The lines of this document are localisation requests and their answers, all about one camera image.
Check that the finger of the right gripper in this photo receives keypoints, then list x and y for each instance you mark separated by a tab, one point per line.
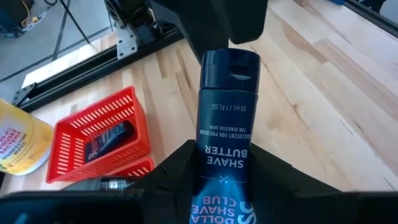
248	21
199	25

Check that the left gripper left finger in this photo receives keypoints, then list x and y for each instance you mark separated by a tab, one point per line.
168	193

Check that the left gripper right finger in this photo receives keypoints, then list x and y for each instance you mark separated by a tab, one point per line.
280	196

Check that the dark travel toiletry tube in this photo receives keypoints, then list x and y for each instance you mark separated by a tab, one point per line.
109	141
227	124

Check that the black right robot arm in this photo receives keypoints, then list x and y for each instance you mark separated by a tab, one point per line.
133	12

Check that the red plastic basket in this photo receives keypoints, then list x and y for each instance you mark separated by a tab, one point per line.
141	124
140	169

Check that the Lysol disinfecting wipes canister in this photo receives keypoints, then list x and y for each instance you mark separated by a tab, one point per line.
21	137

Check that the dark equipment box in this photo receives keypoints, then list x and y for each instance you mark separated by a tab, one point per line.
12	15

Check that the silver bracket plate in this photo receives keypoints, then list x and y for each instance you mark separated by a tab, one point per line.
126	43

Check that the black table frame rail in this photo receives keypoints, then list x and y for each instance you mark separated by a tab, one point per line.
373	20
77	73

